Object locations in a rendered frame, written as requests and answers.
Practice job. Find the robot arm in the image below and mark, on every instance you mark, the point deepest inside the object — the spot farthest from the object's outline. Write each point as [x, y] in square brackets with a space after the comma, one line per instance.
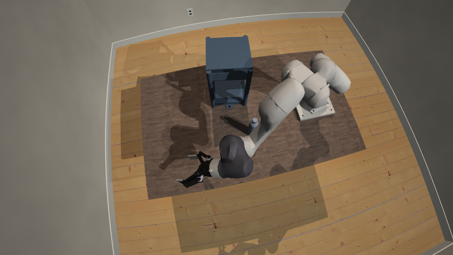
[299, 84]

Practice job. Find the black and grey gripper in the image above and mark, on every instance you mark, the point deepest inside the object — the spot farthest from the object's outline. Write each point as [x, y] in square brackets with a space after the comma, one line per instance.
[203, 170]

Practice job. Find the dark blue shelving unit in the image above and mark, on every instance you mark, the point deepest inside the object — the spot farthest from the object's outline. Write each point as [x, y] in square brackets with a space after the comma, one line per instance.
[228, 64]

